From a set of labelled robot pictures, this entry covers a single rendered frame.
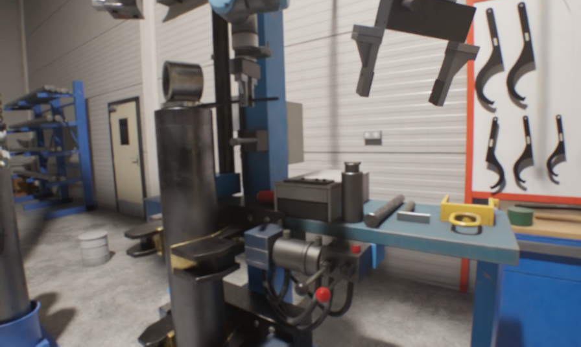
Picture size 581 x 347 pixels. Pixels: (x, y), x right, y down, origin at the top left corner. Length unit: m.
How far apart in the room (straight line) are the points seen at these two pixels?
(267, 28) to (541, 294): 1.69
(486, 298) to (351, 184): 0.57
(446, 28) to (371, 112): 2.34
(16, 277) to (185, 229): 1.40
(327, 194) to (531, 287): 1.03
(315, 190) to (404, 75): 1.94
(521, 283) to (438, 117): 1.51
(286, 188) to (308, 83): 2.16
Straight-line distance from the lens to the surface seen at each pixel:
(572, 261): 1.63
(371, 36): 0.46
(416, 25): 0.48
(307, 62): 3.17
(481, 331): 1.23
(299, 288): 0.77
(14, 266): 2.30
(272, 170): 1.39
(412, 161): 2.73
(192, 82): 1.13
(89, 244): 3.86
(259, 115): 1.40
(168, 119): 1.08
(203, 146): 1.09
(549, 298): 1.68
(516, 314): 1.71
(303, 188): 1.02
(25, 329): 2.41
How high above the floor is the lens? 1.36
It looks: 6 degrees down
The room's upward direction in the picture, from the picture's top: 2 degrees counter-clockwise
